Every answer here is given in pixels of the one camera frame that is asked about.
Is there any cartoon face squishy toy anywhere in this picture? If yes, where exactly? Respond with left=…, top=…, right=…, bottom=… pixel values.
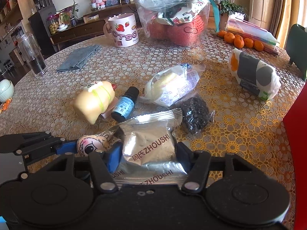
left=77, top=130, right=121, bottom=157

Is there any silver Zhoushi snack packet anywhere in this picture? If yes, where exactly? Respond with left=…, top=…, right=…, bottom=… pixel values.
left=112, top=108, right=187, bottom=187

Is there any bag of black beads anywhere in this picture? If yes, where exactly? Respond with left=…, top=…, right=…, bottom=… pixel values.
left=175, top=92, right=215, bottom=135

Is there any yellow squishy toy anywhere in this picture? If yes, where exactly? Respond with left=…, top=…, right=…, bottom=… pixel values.
left=73, top=81, right=119, bottom=125

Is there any small blue label bottle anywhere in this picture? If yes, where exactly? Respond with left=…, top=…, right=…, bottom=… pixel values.
left=111, top=86, right=139, bottom=122

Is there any yellow cake snack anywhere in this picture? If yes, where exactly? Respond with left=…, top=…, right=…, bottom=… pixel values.
left=139, top=63, right=205, bottom=107

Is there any patterned tissue pack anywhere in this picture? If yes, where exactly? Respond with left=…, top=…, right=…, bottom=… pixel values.
left=229, top=48, right=281, bottom=101

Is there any clear glass bottle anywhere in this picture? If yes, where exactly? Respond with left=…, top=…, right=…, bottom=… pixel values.
left=17, top=32, right=47, bottom=77

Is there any grey folded cloth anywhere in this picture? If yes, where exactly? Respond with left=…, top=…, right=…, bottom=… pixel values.
left=57, top=45, right=101, bottom=73

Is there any red cardboard box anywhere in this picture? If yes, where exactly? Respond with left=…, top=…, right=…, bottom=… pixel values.
left=283, top=86, right=307, bottom=229

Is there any dark wooden tv console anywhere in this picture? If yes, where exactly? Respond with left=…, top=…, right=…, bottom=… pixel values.
left=50, top=3, right=137, bottom=51

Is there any orange tangerine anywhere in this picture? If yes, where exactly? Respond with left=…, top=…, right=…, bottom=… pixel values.
left=243, top=37, right=254, bottom=48
left=224, top=32, right=236, bottom=44
left=218, top=30, right=227, bottom=38
left=253, top=40, right=264, bottom=52
left=233, top=37, right=245, bottom=49

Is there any white strawberry mug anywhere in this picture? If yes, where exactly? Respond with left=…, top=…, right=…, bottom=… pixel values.
left=103, top=13, right=139, bottom=48

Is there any stack of colourful folders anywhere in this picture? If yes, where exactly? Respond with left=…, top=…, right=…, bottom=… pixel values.
left=225, top=18, right=279, bottom=56

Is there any clear container with plastic bag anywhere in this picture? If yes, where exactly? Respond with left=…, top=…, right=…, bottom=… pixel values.
left=134, top=0, right=220, bottom=48

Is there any tall potted plant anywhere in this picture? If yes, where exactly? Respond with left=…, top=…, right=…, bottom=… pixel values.
left=214, top=0, right=246, bottom=30

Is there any orange green tissue box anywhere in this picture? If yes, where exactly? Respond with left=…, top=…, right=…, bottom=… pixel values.
left=285, top=24, right=307, bottom=81

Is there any yellow curtain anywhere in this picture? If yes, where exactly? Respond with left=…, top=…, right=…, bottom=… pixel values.
left=269, top=0, right=300, bottom=48

